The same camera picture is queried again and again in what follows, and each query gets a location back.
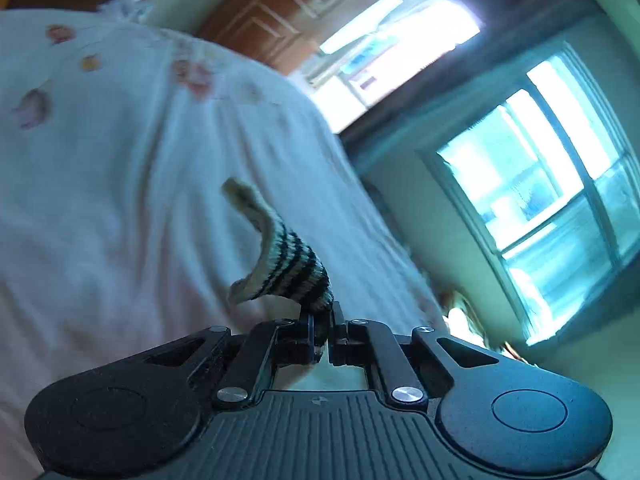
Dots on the glass window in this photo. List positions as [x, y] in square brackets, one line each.
[545, 180]

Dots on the black and cream striped sock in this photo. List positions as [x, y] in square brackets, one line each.
[287, 265]

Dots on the white floral bed sheet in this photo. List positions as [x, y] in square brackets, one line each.
[150, 185]

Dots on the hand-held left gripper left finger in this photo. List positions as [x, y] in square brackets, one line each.
[303, 336]

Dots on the brown wooden door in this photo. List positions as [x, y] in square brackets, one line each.
[280, 7]

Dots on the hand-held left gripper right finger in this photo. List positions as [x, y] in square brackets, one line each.
[341, 340]

